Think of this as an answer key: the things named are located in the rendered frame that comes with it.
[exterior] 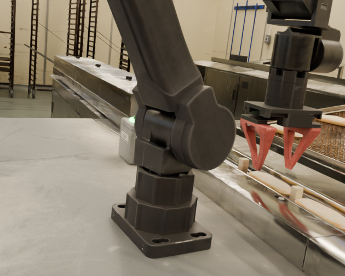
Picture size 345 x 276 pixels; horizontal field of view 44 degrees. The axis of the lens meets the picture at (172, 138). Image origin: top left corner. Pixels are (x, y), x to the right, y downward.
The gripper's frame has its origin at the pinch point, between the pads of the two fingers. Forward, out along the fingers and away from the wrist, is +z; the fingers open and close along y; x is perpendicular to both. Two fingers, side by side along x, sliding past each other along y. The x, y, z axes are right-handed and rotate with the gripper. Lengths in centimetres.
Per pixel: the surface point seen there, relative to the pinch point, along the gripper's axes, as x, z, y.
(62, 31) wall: -700, -11, -81
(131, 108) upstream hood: -45.2, 0.1, 8.4
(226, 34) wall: -652, -38, -371
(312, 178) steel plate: -10.3, 6.6, -18.4
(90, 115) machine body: -85, 10, 9
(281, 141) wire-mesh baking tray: -10.4, -0.8, -9.3
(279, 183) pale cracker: 2.2, 2.4, 0.1
